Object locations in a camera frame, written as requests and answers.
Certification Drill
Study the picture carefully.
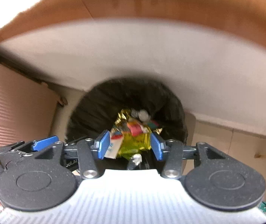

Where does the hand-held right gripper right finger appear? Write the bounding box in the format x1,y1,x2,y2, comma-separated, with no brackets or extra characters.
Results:
150,131,227,180

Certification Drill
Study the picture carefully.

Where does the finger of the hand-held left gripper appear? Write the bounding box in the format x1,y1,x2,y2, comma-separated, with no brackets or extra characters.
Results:
0,148,35,164
9,135,59,152

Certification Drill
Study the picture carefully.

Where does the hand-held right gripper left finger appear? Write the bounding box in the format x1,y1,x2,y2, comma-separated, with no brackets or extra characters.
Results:
33,130,111,180

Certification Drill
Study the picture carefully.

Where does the white blue carton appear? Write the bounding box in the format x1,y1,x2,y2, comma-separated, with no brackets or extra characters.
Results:
103,132,124,159

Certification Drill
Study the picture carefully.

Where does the large gold foil wrapper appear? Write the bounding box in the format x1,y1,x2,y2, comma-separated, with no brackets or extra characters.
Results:
111,108,164,161

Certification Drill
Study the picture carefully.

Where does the silver wrapper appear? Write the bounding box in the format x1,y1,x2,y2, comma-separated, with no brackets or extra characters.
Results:
129,154,143,165

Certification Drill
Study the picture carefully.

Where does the white tissue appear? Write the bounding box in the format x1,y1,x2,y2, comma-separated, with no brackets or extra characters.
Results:
133,109,151,122

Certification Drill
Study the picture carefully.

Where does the black trash bin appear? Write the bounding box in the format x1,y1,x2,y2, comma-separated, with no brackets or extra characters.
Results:
66,77,189,171

